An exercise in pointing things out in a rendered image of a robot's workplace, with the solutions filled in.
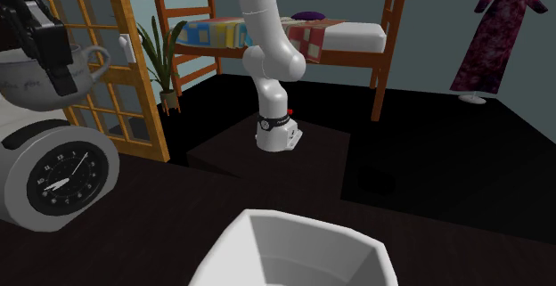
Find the wooden lattice door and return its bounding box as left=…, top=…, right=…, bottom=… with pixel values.
left=42, top=0, right=171, bottom=164

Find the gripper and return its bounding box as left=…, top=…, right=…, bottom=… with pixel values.
left=25, top=19, right=80, bottom=98

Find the white clock with black face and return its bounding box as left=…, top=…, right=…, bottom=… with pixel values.
left=0, top=118, right=121, bottom=233

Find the grey cup with handle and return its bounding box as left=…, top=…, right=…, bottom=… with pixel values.
left=0, top=44, right=112, bottom=113

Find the purple dress on stand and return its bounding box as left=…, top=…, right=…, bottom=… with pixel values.
left=448, top=0, right=550, bottom=105

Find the white bowl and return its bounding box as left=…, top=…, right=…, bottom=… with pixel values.
left=187, top=208, right=400, bottom=286

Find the wooden bunk bed with quilt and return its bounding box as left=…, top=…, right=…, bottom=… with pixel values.
left=147, top=0, right=412, bottom=123

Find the green potted plant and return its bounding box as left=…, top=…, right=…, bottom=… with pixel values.
left=135, top=15, right=189, bottom=117

